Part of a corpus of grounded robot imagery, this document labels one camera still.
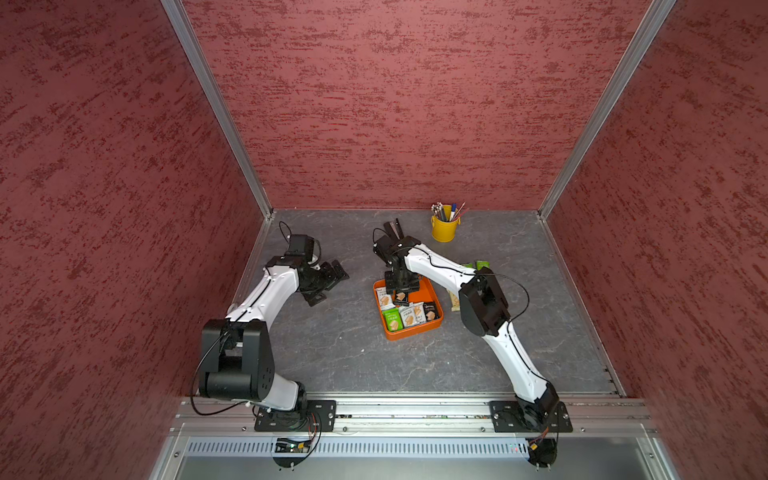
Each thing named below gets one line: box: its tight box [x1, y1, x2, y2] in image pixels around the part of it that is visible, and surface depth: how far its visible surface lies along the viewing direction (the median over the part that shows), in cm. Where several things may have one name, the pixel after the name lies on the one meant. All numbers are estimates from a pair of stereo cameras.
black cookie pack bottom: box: [423, 301, 440, 322], surface depth 93 cm
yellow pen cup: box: [431, 215, 461, 243], surface depth 112 cm
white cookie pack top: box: [376, 286, 396, 311], surface depth 94 cm
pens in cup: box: [431, 201, 469, 222], surface depth 108 cm
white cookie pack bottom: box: [399, 302, 427, 328], surface depth 91 cm
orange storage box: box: [373, 276, 444, 341], surface depth 89 cm
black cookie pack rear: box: [393, 291, 409, 306], surface depth 96 cm
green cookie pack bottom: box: [382, 307, 403, 332], surface depth 90 cm
